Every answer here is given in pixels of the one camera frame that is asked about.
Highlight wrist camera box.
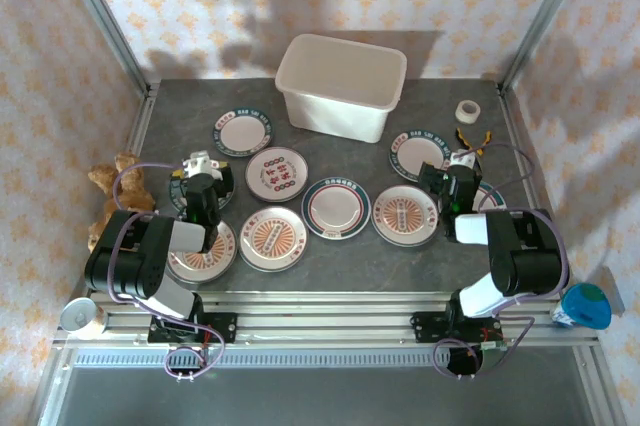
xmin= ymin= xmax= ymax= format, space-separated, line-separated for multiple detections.
xmin=180 ymin=150 xmax=221 ymax=180
xmin=448 ymin=150 xmax=476 ymax=170

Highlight aluminium frame post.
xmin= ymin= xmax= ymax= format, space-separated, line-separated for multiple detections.
xmin=53 ymin=0 xmax=154 ymax=97
xmin=498 ymin=0 xmax=597 ymax=93

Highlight white plastic bin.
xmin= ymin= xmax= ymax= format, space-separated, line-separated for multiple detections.
xmin=275 ymin=33 xmax=407 ymax=144

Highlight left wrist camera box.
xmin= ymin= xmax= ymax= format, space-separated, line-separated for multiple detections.
xmin=180 ymin=150 xmax=221 ymax=180

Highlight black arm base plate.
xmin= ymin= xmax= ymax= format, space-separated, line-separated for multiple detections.
xmin=148 ymin=312 xmax=238 ymax=346
xmin=410 ymin=310 xmax=501 ymax=345

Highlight brown teddy bear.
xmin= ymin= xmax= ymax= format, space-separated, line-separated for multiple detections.
xmin=87 ymin=151 xmax=157 ymax=253

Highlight green red ring plate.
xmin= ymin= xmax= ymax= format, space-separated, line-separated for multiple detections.
xmin=300 ymin=177 xmax=372 ymax=241
xmin=472 ymin=180 xmax=507 ymax=212

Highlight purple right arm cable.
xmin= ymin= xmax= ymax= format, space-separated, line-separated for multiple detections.
xmin=432 ymin=142 xmax=571 ymax=380

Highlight red characters plate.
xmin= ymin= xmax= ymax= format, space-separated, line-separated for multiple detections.
xmin=244 ymin=146 xmax=310 ymax=203

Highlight grey metal bracket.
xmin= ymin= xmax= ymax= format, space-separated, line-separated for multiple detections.
xmin=597 ymin=265 xmax=627 ymax=317

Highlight white tape roll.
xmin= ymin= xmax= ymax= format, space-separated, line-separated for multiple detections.
xmin=455 ymin=99 xmax=483 ymax=123

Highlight orange sunburst plate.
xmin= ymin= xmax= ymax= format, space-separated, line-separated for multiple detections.
xmin=370 ymin=184 xmax=441 ymax=248
xmin=238 ymin=206 xmax=309 ymax=273
xmin=166 ymin=218 xmax=238 ymax=285

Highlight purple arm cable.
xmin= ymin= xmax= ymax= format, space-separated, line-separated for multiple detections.
xmin=432 ymin=142 xmax=571 ymax=380
xmin=105 ymin=158 xmax=224 ymax=380

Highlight dark green rim plate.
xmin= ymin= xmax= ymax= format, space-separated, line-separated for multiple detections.
xmin=389 ymin=129 xmax=454 ymax=184
xmin=168 ymin=165 xmax=235 ymax=212
xmin=213 ymin=106 xmax=277 ymax=157

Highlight aluminium front rail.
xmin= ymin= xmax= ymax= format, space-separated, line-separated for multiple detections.
xmin=52 ymin=289 xmax=601 ymax=347

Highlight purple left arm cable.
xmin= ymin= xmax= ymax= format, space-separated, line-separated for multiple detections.
xmin=105 ymin=158 xmax=224 ymax=380

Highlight yellow black pliers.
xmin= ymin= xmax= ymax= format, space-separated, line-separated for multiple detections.
xmin=454 ymin=128 xmax=493 ymax=156

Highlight slotted grey cable duct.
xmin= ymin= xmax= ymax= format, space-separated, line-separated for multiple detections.
xmin=64 ymin=348 xmax=591 ymax=370

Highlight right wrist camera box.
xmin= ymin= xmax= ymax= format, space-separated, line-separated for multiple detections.
xmin=448 ymin=150 xmax=476 ymax=170

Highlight blue lidded cup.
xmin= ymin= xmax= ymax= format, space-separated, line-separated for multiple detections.
xmin=550 ymin=282 xmax=613 ymax=331

